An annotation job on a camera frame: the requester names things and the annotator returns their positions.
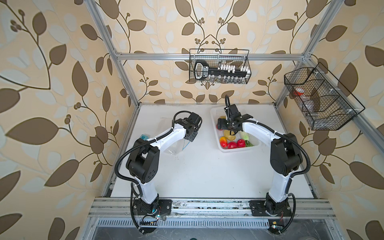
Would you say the back wire basket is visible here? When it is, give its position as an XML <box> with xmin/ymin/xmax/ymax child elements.
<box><xmin>189</xmin><ymin>48</ymin><xmax>252</xmax><ymax>85</ymax></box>

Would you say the green leafy vegetable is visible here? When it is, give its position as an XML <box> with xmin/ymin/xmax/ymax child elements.
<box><xmin>245</xmin><ymin>140</ymin><xmax>254</xmax><ymax>147</ymax></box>

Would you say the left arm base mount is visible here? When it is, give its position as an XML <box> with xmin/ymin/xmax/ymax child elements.
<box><xmin>133</xmin><ymin>199</ymin><xmax>173</xmax><ymax>216</ymax></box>

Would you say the red apple right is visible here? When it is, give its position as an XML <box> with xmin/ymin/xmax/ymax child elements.
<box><xmin>237</xmin><ymin>139</ymin><xmax>246</xmax><ymax>148</ymax></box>

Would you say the black tool in basket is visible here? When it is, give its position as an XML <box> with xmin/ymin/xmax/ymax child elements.
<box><xmin>192</xmin><ymin>60</ymin><xmax>252</xmax><ymax>82</ymax></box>

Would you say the white green cucumber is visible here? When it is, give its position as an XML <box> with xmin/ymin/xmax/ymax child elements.
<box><xmin>239</xmin><ymin>131</ymin><xmax>250</xmax><ymax>141</ymax></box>

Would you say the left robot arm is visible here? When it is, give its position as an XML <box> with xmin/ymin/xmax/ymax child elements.
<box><xmin>114</xmin><ymin>111</ymin><xmax>203</xmax><ymax>205</ymax></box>

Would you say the white plastic basket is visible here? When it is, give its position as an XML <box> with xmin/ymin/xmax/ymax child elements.
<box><xmin>210</xmin><ymin>106</ymin><xmax>261</xmax><ymax>153</ymax></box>

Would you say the red apple middle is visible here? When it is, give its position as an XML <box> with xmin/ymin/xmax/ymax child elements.
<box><xmin>227</xmin><ymin>142</ymin><xmax>238</xmax><ymax>149</ymax></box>

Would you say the aluminium front rail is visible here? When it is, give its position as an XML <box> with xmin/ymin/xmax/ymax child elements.
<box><xmin>88</xmin><ymin>198</ymin><xmax>337</xmax><ymax>220</ymax></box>

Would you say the red yellow mango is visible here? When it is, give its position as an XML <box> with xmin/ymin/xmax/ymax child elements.
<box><xmin>219</xmin><ymin>137</ymin><xmax>228</xmax><ymax>149</ymax></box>

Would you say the red apple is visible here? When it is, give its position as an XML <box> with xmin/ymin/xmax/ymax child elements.
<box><xmin>227</xmin><ymin>142</ymin><xmax>238</xmax><ymax>149</ymax></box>
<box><xmin>237</xmin><ymin>139</ymin><xmax>246</xmax><ymax>148</ymax></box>

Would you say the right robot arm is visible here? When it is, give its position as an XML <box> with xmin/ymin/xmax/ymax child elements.
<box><xmin>218</xmin><ymin>96</ymin><xmax>311</xmax><ymax>204</ymax></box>

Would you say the side wire basket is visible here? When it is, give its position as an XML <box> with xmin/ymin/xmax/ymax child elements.
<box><xmin>284</xmin><ymin>62</ymin><xmax>366</xmax><ymax>131</ymax></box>

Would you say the teal block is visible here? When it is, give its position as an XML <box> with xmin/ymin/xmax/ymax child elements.
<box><xmin>140</xmin><ymin>135</ymin><xmax>149</xmax><ymax>141</ymax></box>

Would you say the yellow potato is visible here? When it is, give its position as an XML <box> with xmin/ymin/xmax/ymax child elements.
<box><xmin>223</xmin><ymin>130</ymin><xmax>236</xmax><ymax>141</ymax></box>

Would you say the red white item in basket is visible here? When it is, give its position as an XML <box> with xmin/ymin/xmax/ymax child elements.
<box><xmin>293</xmin><ymin>88</ymin><xmax>305</xmax><ymax>97</ymax></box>

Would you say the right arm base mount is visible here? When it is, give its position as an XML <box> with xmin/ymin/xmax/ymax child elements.
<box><xmin>249</xmin><ymin>199</ymin><xmax>293</xmax><ymax>218</ymax></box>

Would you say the clear zip top bag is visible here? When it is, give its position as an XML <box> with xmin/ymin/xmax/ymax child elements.
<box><xmin>164</xmin><ymin>139</ymin><xmax>190</xmax><ymax>156</ymax></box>

